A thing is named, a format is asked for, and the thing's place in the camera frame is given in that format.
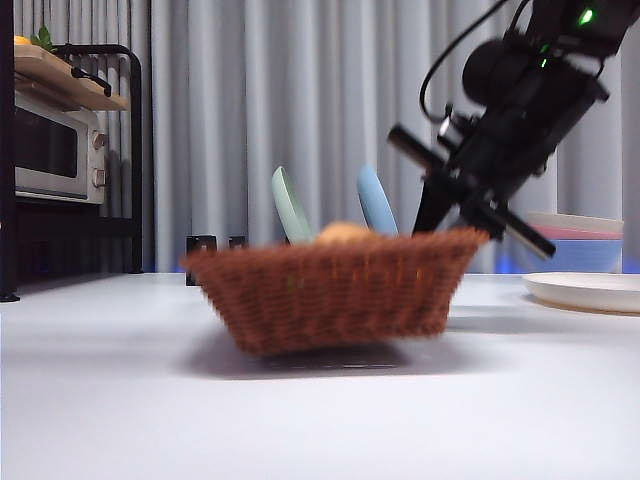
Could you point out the brown wicker basket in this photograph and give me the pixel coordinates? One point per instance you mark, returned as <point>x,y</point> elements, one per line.
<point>340,295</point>

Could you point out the grey curtain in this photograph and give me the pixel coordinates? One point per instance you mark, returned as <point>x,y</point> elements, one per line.
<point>300,100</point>

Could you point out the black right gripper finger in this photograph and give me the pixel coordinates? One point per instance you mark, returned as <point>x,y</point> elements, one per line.
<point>435,205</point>

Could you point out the white flat plate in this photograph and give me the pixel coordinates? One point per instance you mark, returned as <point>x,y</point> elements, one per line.
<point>585,292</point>

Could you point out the tan potato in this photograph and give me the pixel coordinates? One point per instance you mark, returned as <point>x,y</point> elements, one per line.
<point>345,234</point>

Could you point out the green leaves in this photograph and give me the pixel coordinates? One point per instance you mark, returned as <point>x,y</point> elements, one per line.
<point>43,40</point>

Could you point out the pink bowl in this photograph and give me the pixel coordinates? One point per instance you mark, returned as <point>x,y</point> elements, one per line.
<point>585,233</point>

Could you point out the black metal shelf frame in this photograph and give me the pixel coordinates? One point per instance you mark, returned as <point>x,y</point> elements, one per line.
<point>137,150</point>

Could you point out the light blue plate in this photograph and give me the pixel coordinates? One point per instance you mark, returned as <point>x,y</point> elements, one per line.
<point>377,205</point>

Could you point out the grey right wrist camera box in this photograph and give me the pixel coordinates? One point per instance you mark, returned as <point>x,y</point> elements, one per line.
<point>450,127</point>

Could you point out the blue bowl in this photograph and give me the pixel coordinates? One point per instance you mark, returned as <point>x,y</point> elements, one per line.
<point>590,255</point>

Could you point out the silver toaster oven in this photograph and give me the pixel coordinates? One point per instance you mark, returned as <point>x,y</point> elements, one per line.
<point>50,145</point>

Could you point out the black plate rack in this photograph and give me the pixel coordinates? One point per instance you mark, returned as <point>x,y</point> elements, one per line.
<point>197,250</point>

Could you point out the white bowl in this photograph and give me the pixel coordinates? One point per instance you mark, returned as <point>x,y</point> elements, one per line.
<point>580,222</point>

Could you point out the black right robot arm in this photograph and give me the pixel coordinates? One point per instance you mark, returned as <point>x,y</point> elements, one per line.
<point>575,35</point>

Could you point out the pale green plate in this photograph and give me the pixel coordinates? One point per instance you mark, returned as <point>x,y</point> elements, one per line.
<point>292,215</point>

